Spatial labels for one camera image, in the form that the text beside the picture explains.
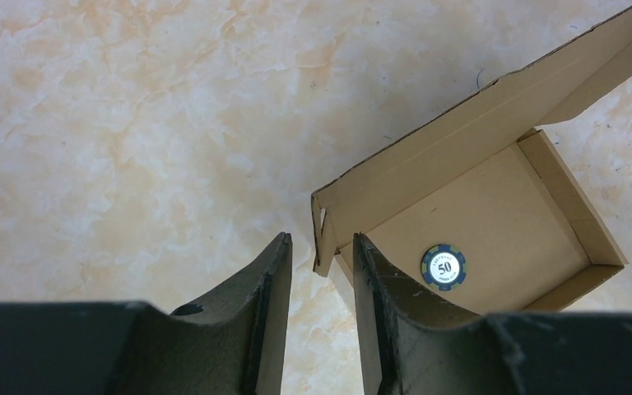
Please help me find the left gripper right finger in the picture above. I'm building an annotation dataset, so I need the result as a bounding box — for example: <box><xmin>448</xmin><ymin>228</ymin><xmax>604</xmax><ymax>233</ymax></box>
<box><xmin>353</xmin><ymin>234</ymin><xmax>632</xmax><ymax>394</ymax></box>

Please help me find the small black ring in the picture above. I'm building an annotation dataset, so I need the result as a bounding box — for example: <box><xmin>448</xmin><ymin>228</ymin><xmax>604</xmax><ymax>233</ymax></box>
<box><xmin>421</xmin><ymin>244</ymin><xmax>468</xmax><ymax>292</ymax></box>

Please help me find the brown cardboard box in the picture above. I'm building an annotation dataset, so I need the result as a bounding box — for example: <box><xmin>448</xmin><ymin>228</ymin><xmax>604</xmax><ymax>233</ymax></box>
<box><xmin>311</xmin><ymin>6</ymin><xmax>632</xmax><ymax>314</ymax></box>

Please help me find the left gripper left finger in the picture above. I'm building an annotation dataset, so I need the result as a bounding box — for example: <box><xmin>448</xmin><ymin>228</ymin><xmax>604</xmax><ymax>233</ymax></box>
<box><xmin>0</xmin><ymin>233</ymin><xmax>292</xmax><ymax>394</ymax></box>

